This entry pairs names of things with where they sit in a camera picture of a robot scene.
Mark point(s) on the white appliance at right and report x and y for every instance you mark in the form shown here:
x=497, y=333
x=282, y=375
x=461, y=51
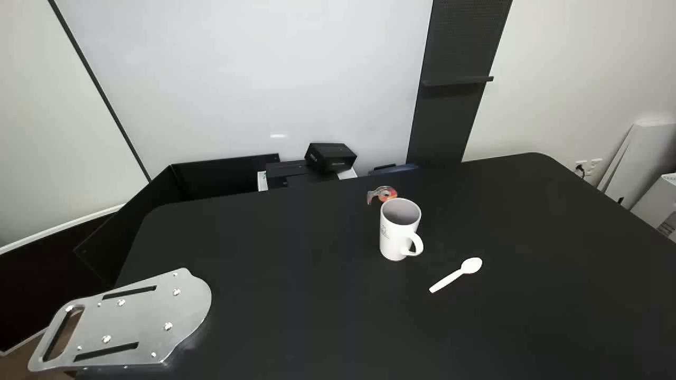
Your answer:
x=640, y=176

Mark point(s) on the black vertical pillar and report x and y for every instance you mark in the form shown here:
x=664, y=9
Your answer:
x=461, y=46

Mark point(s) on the black side table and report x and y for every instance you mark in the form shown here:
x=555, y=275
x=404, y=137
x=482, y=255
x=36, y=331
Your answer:
x=104, y=252

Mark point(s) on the whiteboard panel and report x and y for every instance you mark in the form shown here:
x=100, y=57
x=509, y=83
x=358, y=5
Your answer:
x=219, y=79

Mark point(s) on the white ceramic mug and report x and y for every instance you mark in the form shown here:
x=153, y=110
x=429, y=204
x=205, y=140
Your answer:
x=399, y=228

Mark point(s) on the white plastic spoon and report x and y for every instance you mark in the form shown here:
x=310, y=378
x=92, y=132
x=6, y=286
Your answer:
x=465, y=269

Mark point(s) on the small black box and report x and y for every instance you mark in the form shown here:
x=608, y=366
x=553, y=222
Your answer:
x=330, y=157

